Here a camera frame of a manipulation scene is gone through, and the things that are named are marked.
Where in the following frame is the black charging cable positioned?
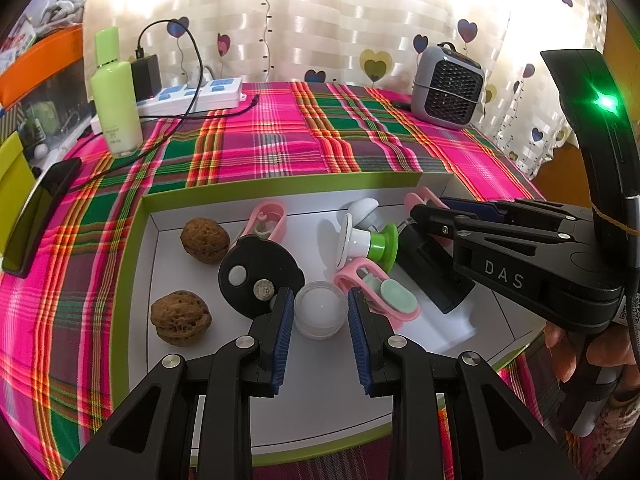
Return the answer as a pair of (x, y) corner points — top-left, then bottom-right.
(70, 20), (261, 193)

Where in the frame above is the small white dropper bottle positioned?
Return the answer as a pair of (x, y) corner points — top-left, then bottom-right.
(30, 117), (48, 156)

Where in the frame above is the light green lotion bottle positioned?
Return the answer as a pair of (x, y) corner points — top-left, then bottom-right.
(90, 27), (144, 157)

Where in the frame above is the pile of white cables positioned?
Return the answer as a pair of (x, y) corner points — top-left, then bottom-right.
(37, 0), (93, 28)

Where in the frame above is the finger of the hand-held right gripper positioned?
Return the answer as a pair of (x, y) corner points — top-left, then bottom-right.
(442, 199), (596, 241)
(410, 203), (571, 256)

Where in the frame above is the black oval magnet holder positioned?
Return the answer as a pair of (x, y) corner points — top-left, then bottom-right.
(217, 237), (306, 318)

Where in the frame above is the cream curtain with hearts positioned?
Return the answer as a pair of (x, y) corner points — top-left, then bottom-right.
(82, 0), (608, 176)

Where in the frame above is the black smartphone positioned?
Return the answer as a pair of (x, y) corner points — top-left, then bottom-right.
(1, 157), (82, 278)

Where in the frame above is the brown walnut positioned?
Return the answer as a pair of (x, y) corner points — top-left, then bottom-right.
(180, 216), (231, 263)
(150, 290), (212, 346)

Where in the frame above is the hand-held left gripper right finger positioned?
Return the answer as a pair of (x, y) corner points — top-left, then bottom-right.
(346, 287), (581, 480)

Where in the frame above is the pink clip with white hook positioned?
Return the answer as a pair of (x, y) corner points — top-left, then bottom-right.
(240, 201), (287, 251)

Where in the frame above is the small black device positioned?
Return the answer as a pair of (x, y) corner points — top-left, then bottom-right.
(397, 225), (476, 315)

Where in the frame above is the lime green shoe box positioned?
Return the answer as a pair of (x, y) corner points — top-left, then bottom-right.
(0, 132), (38, 256)

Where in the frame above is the black charger adapter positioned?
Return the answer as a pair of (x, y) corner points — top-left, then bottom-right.
(131, 55), (162, 101)

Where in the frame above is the white round cap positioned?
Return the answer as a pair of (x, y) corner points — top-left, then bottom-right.
(294, 281), (347, 342)

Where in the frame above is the white and green suction hook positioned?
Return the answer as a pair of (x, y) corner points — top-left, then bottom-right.
(335, 220), (400, 273)

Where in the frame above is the small grey heater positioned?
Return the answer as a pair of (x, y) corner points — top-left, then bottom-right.
(411, 44), (486, 127)

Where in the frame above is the green and white cardboard box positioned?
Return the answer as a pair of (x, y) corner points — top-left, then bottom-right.
(107, 171), (561, 468)

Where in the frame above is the clear plastic storage bin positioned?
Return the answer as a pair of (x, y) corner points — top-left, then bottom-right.
(15, 60), (98, 136)

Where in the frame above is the white mushroom-shaped knob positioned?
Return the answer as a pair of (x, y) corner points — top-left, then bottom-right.
(345, 199), (379, 231)

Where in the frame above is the white and blue power strip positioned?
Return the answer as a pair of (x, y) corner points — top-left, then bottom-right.
(136, 77), (246, 116)

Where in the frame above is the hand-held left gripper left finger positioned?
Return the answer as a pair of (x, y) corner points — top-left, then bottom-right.
(60, 286), (296, 480)

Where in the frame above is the person's right hand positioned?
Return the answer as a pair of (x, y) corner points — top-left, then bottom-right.
(544, 321), (640, 382)

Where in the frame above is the pink clip with green pad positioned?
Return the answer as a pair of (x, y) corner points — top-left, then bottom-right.
(334, 257), (421, 331)

